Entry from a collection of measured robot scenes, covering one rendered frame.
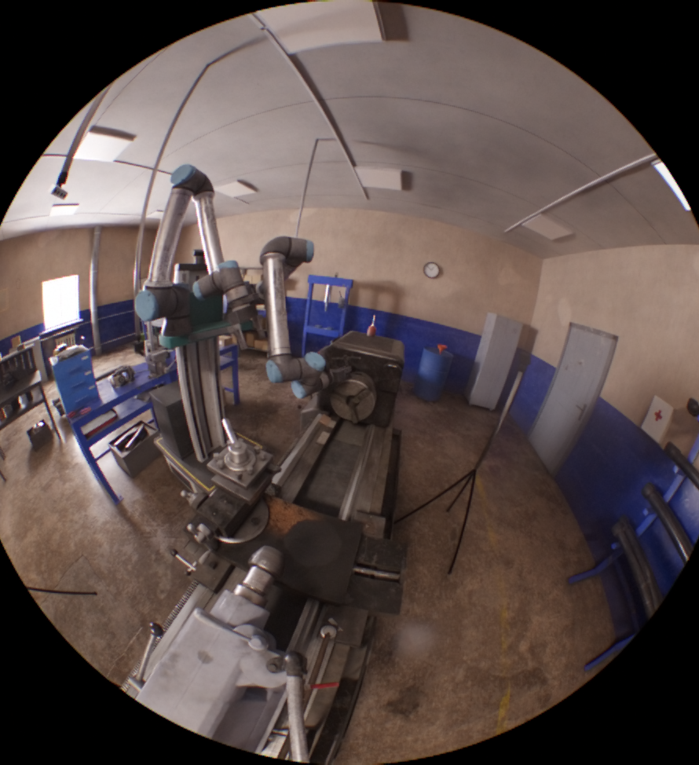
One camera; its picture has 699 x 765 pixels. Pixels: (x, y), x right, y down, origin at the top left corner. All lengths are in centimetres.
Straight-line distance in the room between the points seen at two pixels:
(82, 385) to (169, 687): 198
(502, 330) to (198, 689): 477
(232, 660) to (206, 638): 6
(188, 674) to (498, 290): 534
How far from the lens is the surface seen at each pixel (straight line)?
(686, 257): 346
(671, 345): 318
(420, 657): 182
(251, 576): 59
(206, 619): 43
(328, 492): 123
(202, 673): 56
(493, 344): 449
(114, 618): 212
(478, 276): 489
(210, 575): 88
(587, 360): 382
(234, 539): 83
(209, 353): 174
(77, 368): 214
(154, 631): 63
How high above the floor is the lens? 168
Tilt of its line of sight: 23 degrees down
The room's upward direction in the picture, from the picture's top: 9 degrees clockwise
